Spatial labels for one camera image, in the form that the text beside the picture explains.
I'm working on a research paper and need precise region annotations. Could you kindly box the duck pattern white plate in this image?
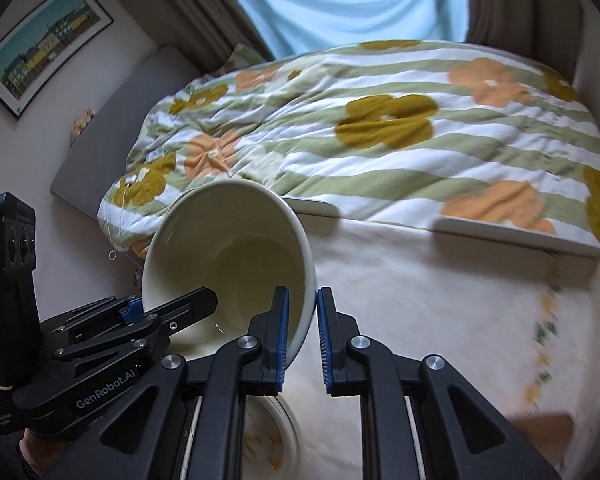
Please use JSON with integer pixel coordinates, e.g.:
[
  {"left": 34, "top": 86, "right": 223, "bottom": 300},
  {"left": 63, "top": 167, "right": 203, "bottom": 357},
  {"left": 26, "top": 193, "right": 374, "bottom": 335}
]
[{"left": 174, "top": 396, "right": 301, "bottom": 479}]

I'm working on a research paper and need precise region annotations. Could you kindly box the cream ribbed bowl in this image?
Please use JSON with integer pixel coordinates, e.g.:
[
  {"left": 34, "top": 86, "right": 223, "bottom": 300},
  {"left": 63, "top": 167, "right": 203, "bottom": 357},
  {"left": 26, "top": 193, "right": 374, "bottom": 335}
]
[{"left": 142, "top": 180, "right": 316, "bottom": 361}]

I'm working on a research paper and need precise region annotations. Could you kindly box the person's left hand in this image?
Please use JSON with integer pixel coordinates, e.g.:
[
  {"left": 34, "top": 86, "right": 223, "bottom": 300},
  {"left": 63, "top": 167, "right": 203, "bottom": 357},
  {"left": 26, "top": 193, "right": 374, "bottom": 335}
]
[{"left": 19, "top": 428, "right": 71, "bottom": 477}]

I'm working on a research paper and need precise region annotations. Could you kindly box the cream floral bedsheet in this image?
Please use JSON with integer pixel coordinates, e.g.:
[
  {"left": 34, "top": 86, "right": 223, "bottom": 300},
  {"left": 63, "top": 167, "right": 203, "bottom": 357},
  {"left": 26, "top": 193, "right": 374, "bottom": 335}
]
[{"left": 301, "top": 216, "right": 600, "bottom": 479}]

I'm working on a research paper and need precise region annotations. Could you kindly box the grey headboard cushion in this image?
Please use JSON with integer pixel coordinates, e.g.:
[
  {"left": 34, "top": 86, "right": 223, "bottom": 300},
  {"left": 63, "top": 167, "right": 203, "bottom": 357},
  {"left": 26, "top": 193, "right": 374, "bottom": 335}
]
[{"left": 50, "top": 46, "right": 199, "bottom": 220}]

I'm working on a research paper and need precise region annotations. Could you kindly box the framed town picture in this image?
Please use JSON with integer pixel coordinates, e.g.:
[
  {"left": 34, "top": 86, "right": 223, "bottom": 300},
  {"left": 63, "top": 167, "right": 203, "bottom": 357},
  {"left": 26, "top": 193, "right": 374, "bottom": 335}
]
[{"left": 0, "top": 0, "right": 114, "bottom": 118}]

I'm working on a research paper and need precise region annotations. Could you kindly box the floral striped duvet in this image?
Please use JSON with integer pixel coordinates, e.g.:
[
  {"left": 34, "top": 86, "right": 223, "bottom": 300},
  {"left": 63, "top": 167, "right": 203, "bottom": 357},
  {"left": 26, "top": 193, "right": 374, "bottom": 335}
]
[{"left": 97, "top": 40, "right": 600, "bottom": 255}]

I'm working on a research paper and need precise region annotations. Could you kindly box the brown drape left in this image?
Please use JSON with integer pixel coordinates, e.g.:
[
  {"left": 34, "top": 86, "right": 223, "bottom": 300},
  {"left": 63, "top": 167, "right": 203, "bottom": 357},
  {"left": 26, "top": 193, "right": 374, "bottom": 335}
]
[{"left": 166, "top": 0, "right": 274, "bottom": 73}]

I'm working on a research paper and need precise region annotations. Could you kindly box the brown drape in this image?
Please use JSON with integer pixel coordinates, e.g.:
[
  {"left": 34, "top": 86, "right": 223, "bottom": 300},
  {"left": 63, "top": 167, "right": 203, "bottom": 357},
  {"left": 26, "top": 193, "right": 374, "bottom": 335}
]
[
  {"left": 166, "top": 0, "right": 274, "bottom": 73},
  {"left": 466, "top": 0, "right": 583, "bottom": 80}
]

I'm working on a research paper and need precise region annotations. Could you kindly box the light blue curtain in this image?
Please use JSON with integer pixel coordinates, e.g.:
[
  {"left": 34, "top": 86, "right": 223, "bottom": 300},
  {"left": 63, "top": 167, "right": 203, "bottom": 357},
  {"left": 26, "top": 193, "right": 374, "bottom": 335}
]
[{"left": 237, "top": 0, "right": 469, "bottom": 58}]

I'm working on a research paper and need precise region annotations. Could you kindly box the brown drape right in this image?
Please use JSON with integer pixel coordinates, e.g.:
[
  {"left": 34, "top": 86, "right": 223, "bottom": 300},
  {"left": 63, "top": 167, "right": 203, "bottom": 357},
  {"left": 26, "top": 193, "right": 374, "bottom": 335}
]
[{"left": 466, "top": 0, "right": 583, "bottom": 80}]

